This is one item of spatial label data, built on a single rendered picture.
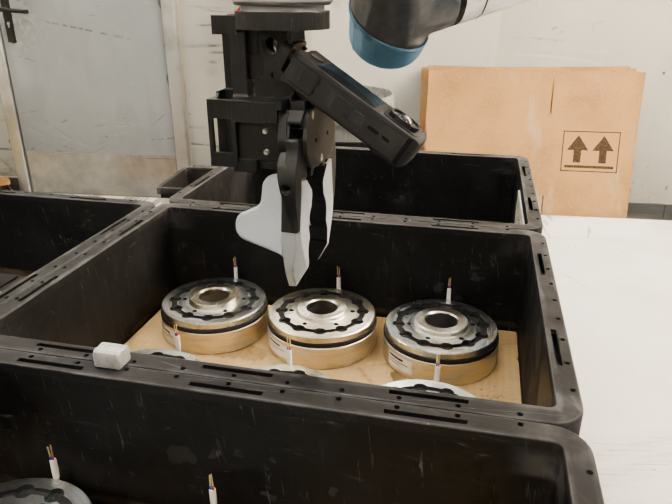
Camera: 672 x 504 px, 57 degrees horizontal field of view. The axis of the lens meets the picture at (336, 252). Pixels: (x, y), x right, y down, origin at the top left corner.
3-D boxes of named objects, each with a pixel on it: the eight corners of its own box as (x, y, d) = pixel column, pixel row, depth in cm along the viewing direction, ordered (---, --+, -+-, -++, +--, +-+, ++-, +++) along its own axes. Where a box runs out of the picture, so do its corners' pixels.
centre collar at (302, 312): (353, 304, 61) (354, 298, 60) (339, 328, 56) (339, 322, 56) (306, 297, 62) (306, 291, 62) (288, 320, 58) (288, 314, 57)
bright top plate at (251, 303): (279, 288, 65) (279, 282, 65) (243, 335, 56) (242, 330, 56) (191, 277, 67) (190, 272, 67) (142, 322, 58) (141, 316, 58)
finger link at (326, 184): (279, 235, 60) (267, 149, 55) (337, 242, 59) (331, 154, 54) (267, 254, 58) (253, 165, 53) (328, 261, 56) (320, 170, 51)
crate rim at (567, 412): (541, 253, 61) (544, 230, 60) (581, 464, 34) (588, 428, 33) (164, 222, 69) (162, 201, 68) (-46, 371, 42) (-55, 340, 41)
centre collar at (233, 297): (247, 292, 63) (246, 286, 63) (227, 314, 59) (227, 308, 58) (202, 286, 64) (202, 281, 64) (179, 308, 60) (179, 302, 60)
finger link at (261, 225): (242, 278, 53) (247, 169, 52) (308, 286, 52) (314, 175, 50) (226, 285, 50) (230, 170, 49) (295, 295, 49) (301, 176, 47)
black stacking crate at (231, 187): (517, 236, 91) (526, 160, 87) (527, 338, 64) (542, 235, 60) (260, 216, 99) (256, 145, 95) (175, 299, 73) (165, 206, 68)
